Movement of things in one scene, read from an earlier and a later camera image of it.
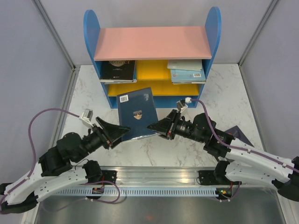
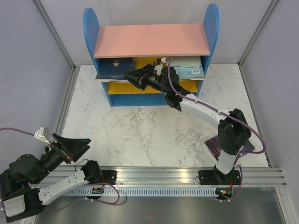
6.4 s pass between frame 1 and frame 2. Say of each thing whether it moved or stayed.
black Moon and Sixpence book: moved
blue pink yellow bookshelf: stayed
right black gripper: moved
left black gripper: moved
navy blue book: moved
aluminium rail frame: stayed
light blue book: moved
